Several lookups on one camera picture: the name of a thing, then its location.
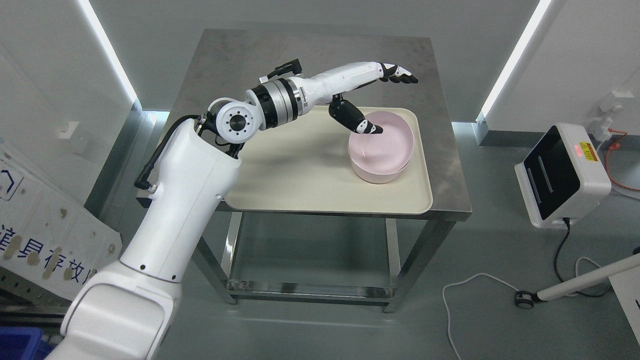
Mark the white wall switch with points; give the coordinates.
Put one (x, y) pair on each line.
(72, 132)

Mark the beige plastic tray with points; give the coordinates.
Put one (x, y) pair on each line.
(304, 167)

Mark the pink bowl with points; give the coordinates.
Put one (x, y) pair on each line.
(396, 136)
(380, 175)

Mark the white wall socket plug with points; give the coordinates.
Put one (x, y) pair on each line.
(609, 106)

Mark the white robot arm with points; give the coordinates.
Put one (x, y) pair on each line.
(125, 310)

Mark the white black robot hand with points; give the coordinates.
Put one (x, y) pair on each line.
(328, 88)

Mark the blue bin lower left corner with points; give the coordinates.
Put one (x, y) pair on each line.
(23, 343)

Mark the white black box device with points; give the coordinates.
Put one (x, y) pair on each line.
(562, 179)

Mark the stainless steel table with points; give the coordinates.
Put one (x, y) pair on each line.
(225, 62)

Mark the white stand leg with caster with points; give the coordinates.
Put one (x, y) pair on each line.
(527, 299)

